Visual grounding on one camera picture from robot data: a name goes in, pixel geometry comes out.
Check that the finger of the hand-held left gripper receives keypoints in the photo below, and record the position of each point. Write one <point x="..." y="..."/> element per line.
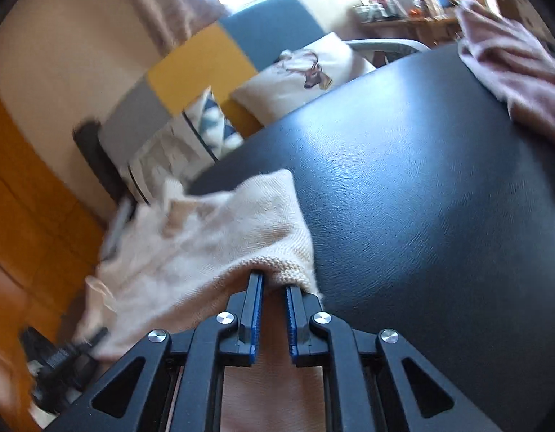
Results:
<point x="95" y="338"/>

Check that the pink curtain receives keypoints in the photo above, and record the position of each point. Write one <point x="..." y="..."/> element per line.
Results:
<point x="178" y="0"/>

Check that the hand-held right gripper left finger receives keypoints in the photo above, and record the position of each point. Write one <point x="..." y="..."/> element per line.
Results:
<point x="255" y="319"/>

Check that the tiger print cushion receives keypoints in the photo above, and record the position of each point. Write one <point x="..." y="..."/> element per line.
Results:
<point x="205" y="130"/>

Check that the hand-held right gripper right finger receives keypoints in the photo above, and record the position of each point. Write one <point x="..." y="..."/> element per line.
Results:
<point x="291" y="324"/>

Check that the deer print cushion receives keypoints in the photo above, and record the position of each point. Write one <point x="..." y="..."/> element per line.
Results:
<point x="295" y="81"/>

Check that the cluttered wooden desk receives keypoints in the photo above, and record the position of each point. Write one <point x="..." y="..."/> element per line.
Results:
<point x="408" y="22"/>

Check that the grey yellow blue sofa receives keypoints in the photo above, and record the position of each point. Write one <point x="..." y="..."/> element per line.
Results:
<point x="191" y="63"/>

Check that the pink knit garment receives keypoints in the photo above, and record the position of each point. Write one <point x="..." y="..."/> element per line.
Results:
<point x="516" y="76"/>

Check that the beige knit sweater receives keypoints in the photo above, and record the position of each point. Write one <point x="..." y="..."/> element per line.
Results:
<point x="191" y="252"/>

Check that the wooden wardrobe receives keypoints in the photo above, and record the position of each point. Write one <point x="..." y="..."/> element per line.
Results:
<point x="16" y="189"/>

